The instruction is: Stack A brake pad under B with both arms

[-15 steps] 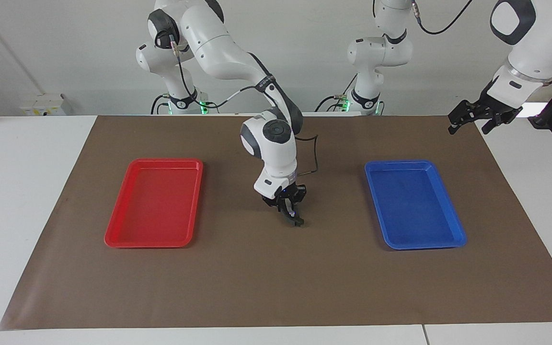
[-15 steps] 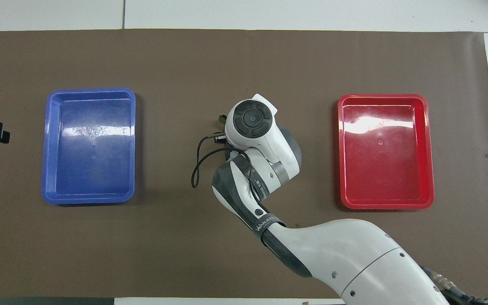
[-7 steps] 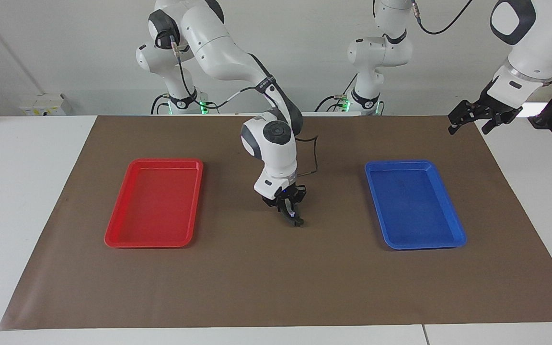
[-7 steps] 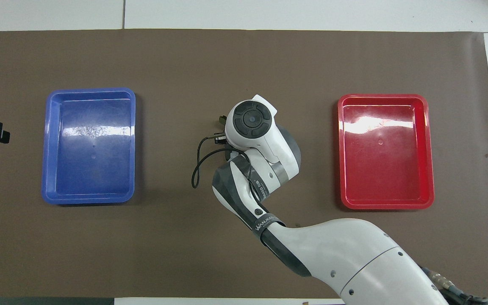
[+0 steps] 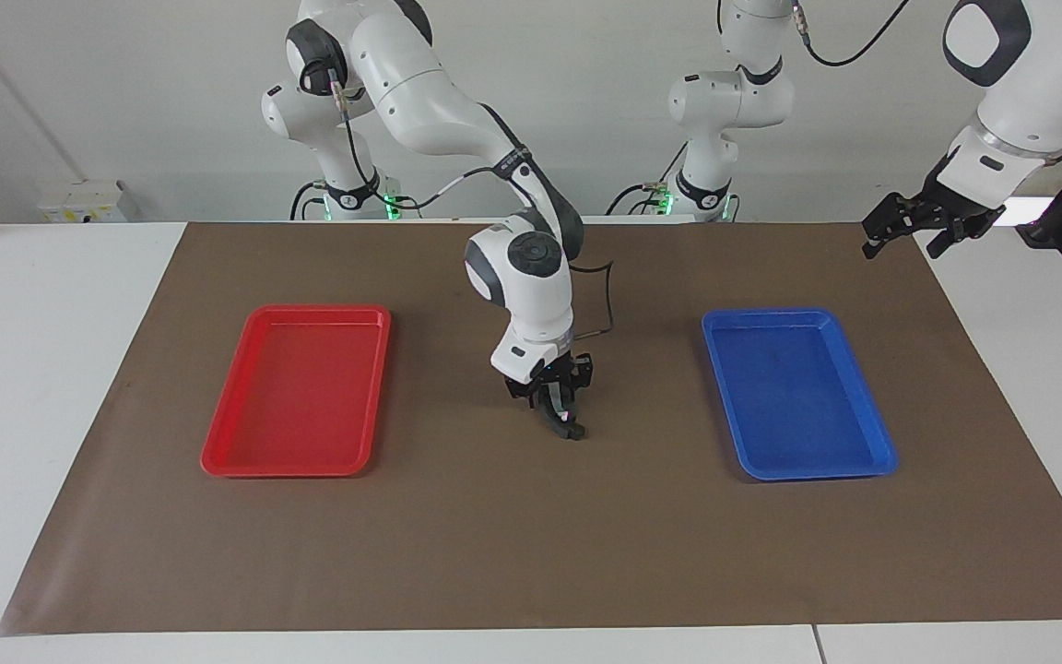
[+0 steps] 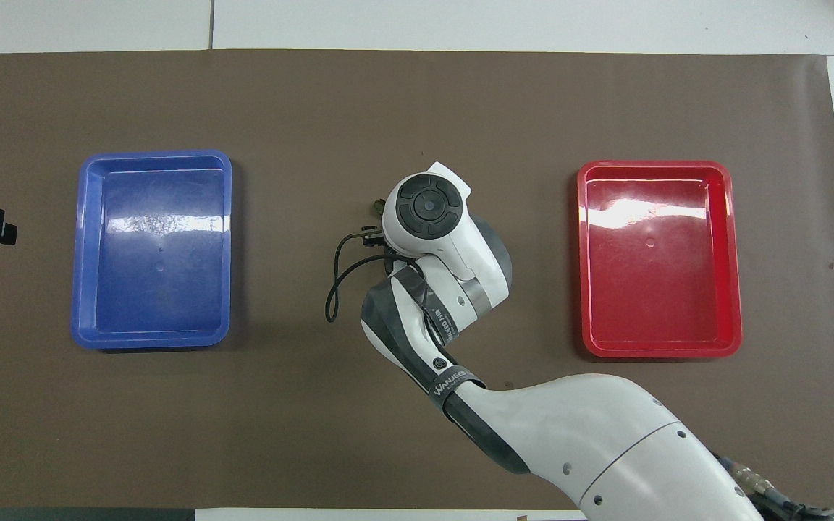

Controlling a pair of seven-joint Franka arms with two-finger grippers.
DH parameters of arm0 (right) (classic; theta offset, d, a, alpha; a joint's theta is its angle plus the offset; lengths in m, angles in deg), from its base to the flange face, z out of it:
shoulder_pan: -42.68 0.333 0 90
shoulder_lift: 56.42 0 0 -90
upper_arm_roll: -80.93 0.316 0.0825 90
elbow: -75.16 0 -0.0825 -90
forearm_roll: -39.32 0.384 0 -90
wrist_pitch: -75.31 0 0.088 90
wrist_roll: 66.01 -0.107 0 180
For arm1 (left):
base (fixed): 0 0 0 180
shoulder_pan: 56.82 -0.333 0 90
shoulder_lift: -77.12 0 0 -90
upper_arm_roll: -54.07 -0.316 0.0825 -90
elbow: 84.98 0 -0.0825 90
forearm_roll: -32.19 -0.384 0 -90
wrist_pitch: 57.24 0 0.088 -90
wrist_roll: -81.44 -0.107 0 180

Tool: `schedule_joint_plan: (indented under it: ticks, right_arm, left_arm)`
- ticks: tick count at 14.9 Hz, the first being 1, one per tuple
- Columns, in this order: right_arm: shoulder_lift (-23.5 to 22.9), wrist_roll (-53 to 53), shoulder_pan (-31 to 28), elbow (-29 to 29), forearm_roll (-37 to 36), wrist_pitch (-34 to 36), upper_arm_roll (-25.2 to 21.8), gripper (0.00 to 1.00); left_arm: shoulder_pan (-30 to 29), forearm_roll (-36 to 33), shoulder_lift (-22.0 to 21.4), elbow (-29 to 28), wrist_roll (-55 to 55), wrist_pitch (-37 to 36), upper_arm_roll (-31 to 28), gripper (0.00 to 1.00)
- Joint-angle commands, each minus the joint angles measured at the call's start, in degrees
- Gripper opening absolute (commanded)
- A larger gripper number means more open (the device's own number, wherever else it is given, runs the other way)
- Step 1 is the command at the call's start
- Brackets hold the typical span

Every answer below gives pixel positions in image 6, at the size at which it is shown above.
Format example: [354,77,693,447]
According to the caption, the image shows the black velcro strap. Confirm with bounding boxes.
[428,365,488,422]

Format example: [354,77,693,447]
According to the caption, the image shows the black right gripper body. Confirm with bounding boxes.
[361,225,393,255]

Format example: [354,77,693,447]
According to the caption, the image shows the red plastic tray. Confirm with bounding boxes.
[577,160,743,359]

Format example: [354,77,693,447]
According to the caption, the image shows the blue plastic tray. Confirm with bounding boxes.
[71,150,233,351]

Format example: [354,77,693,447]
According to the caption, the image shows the grey braided connector cable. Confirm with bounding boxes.
[712,452,834,521]

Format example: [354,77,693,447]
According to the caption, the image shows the brown table mat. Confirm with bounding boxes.
[0,49,834,511]

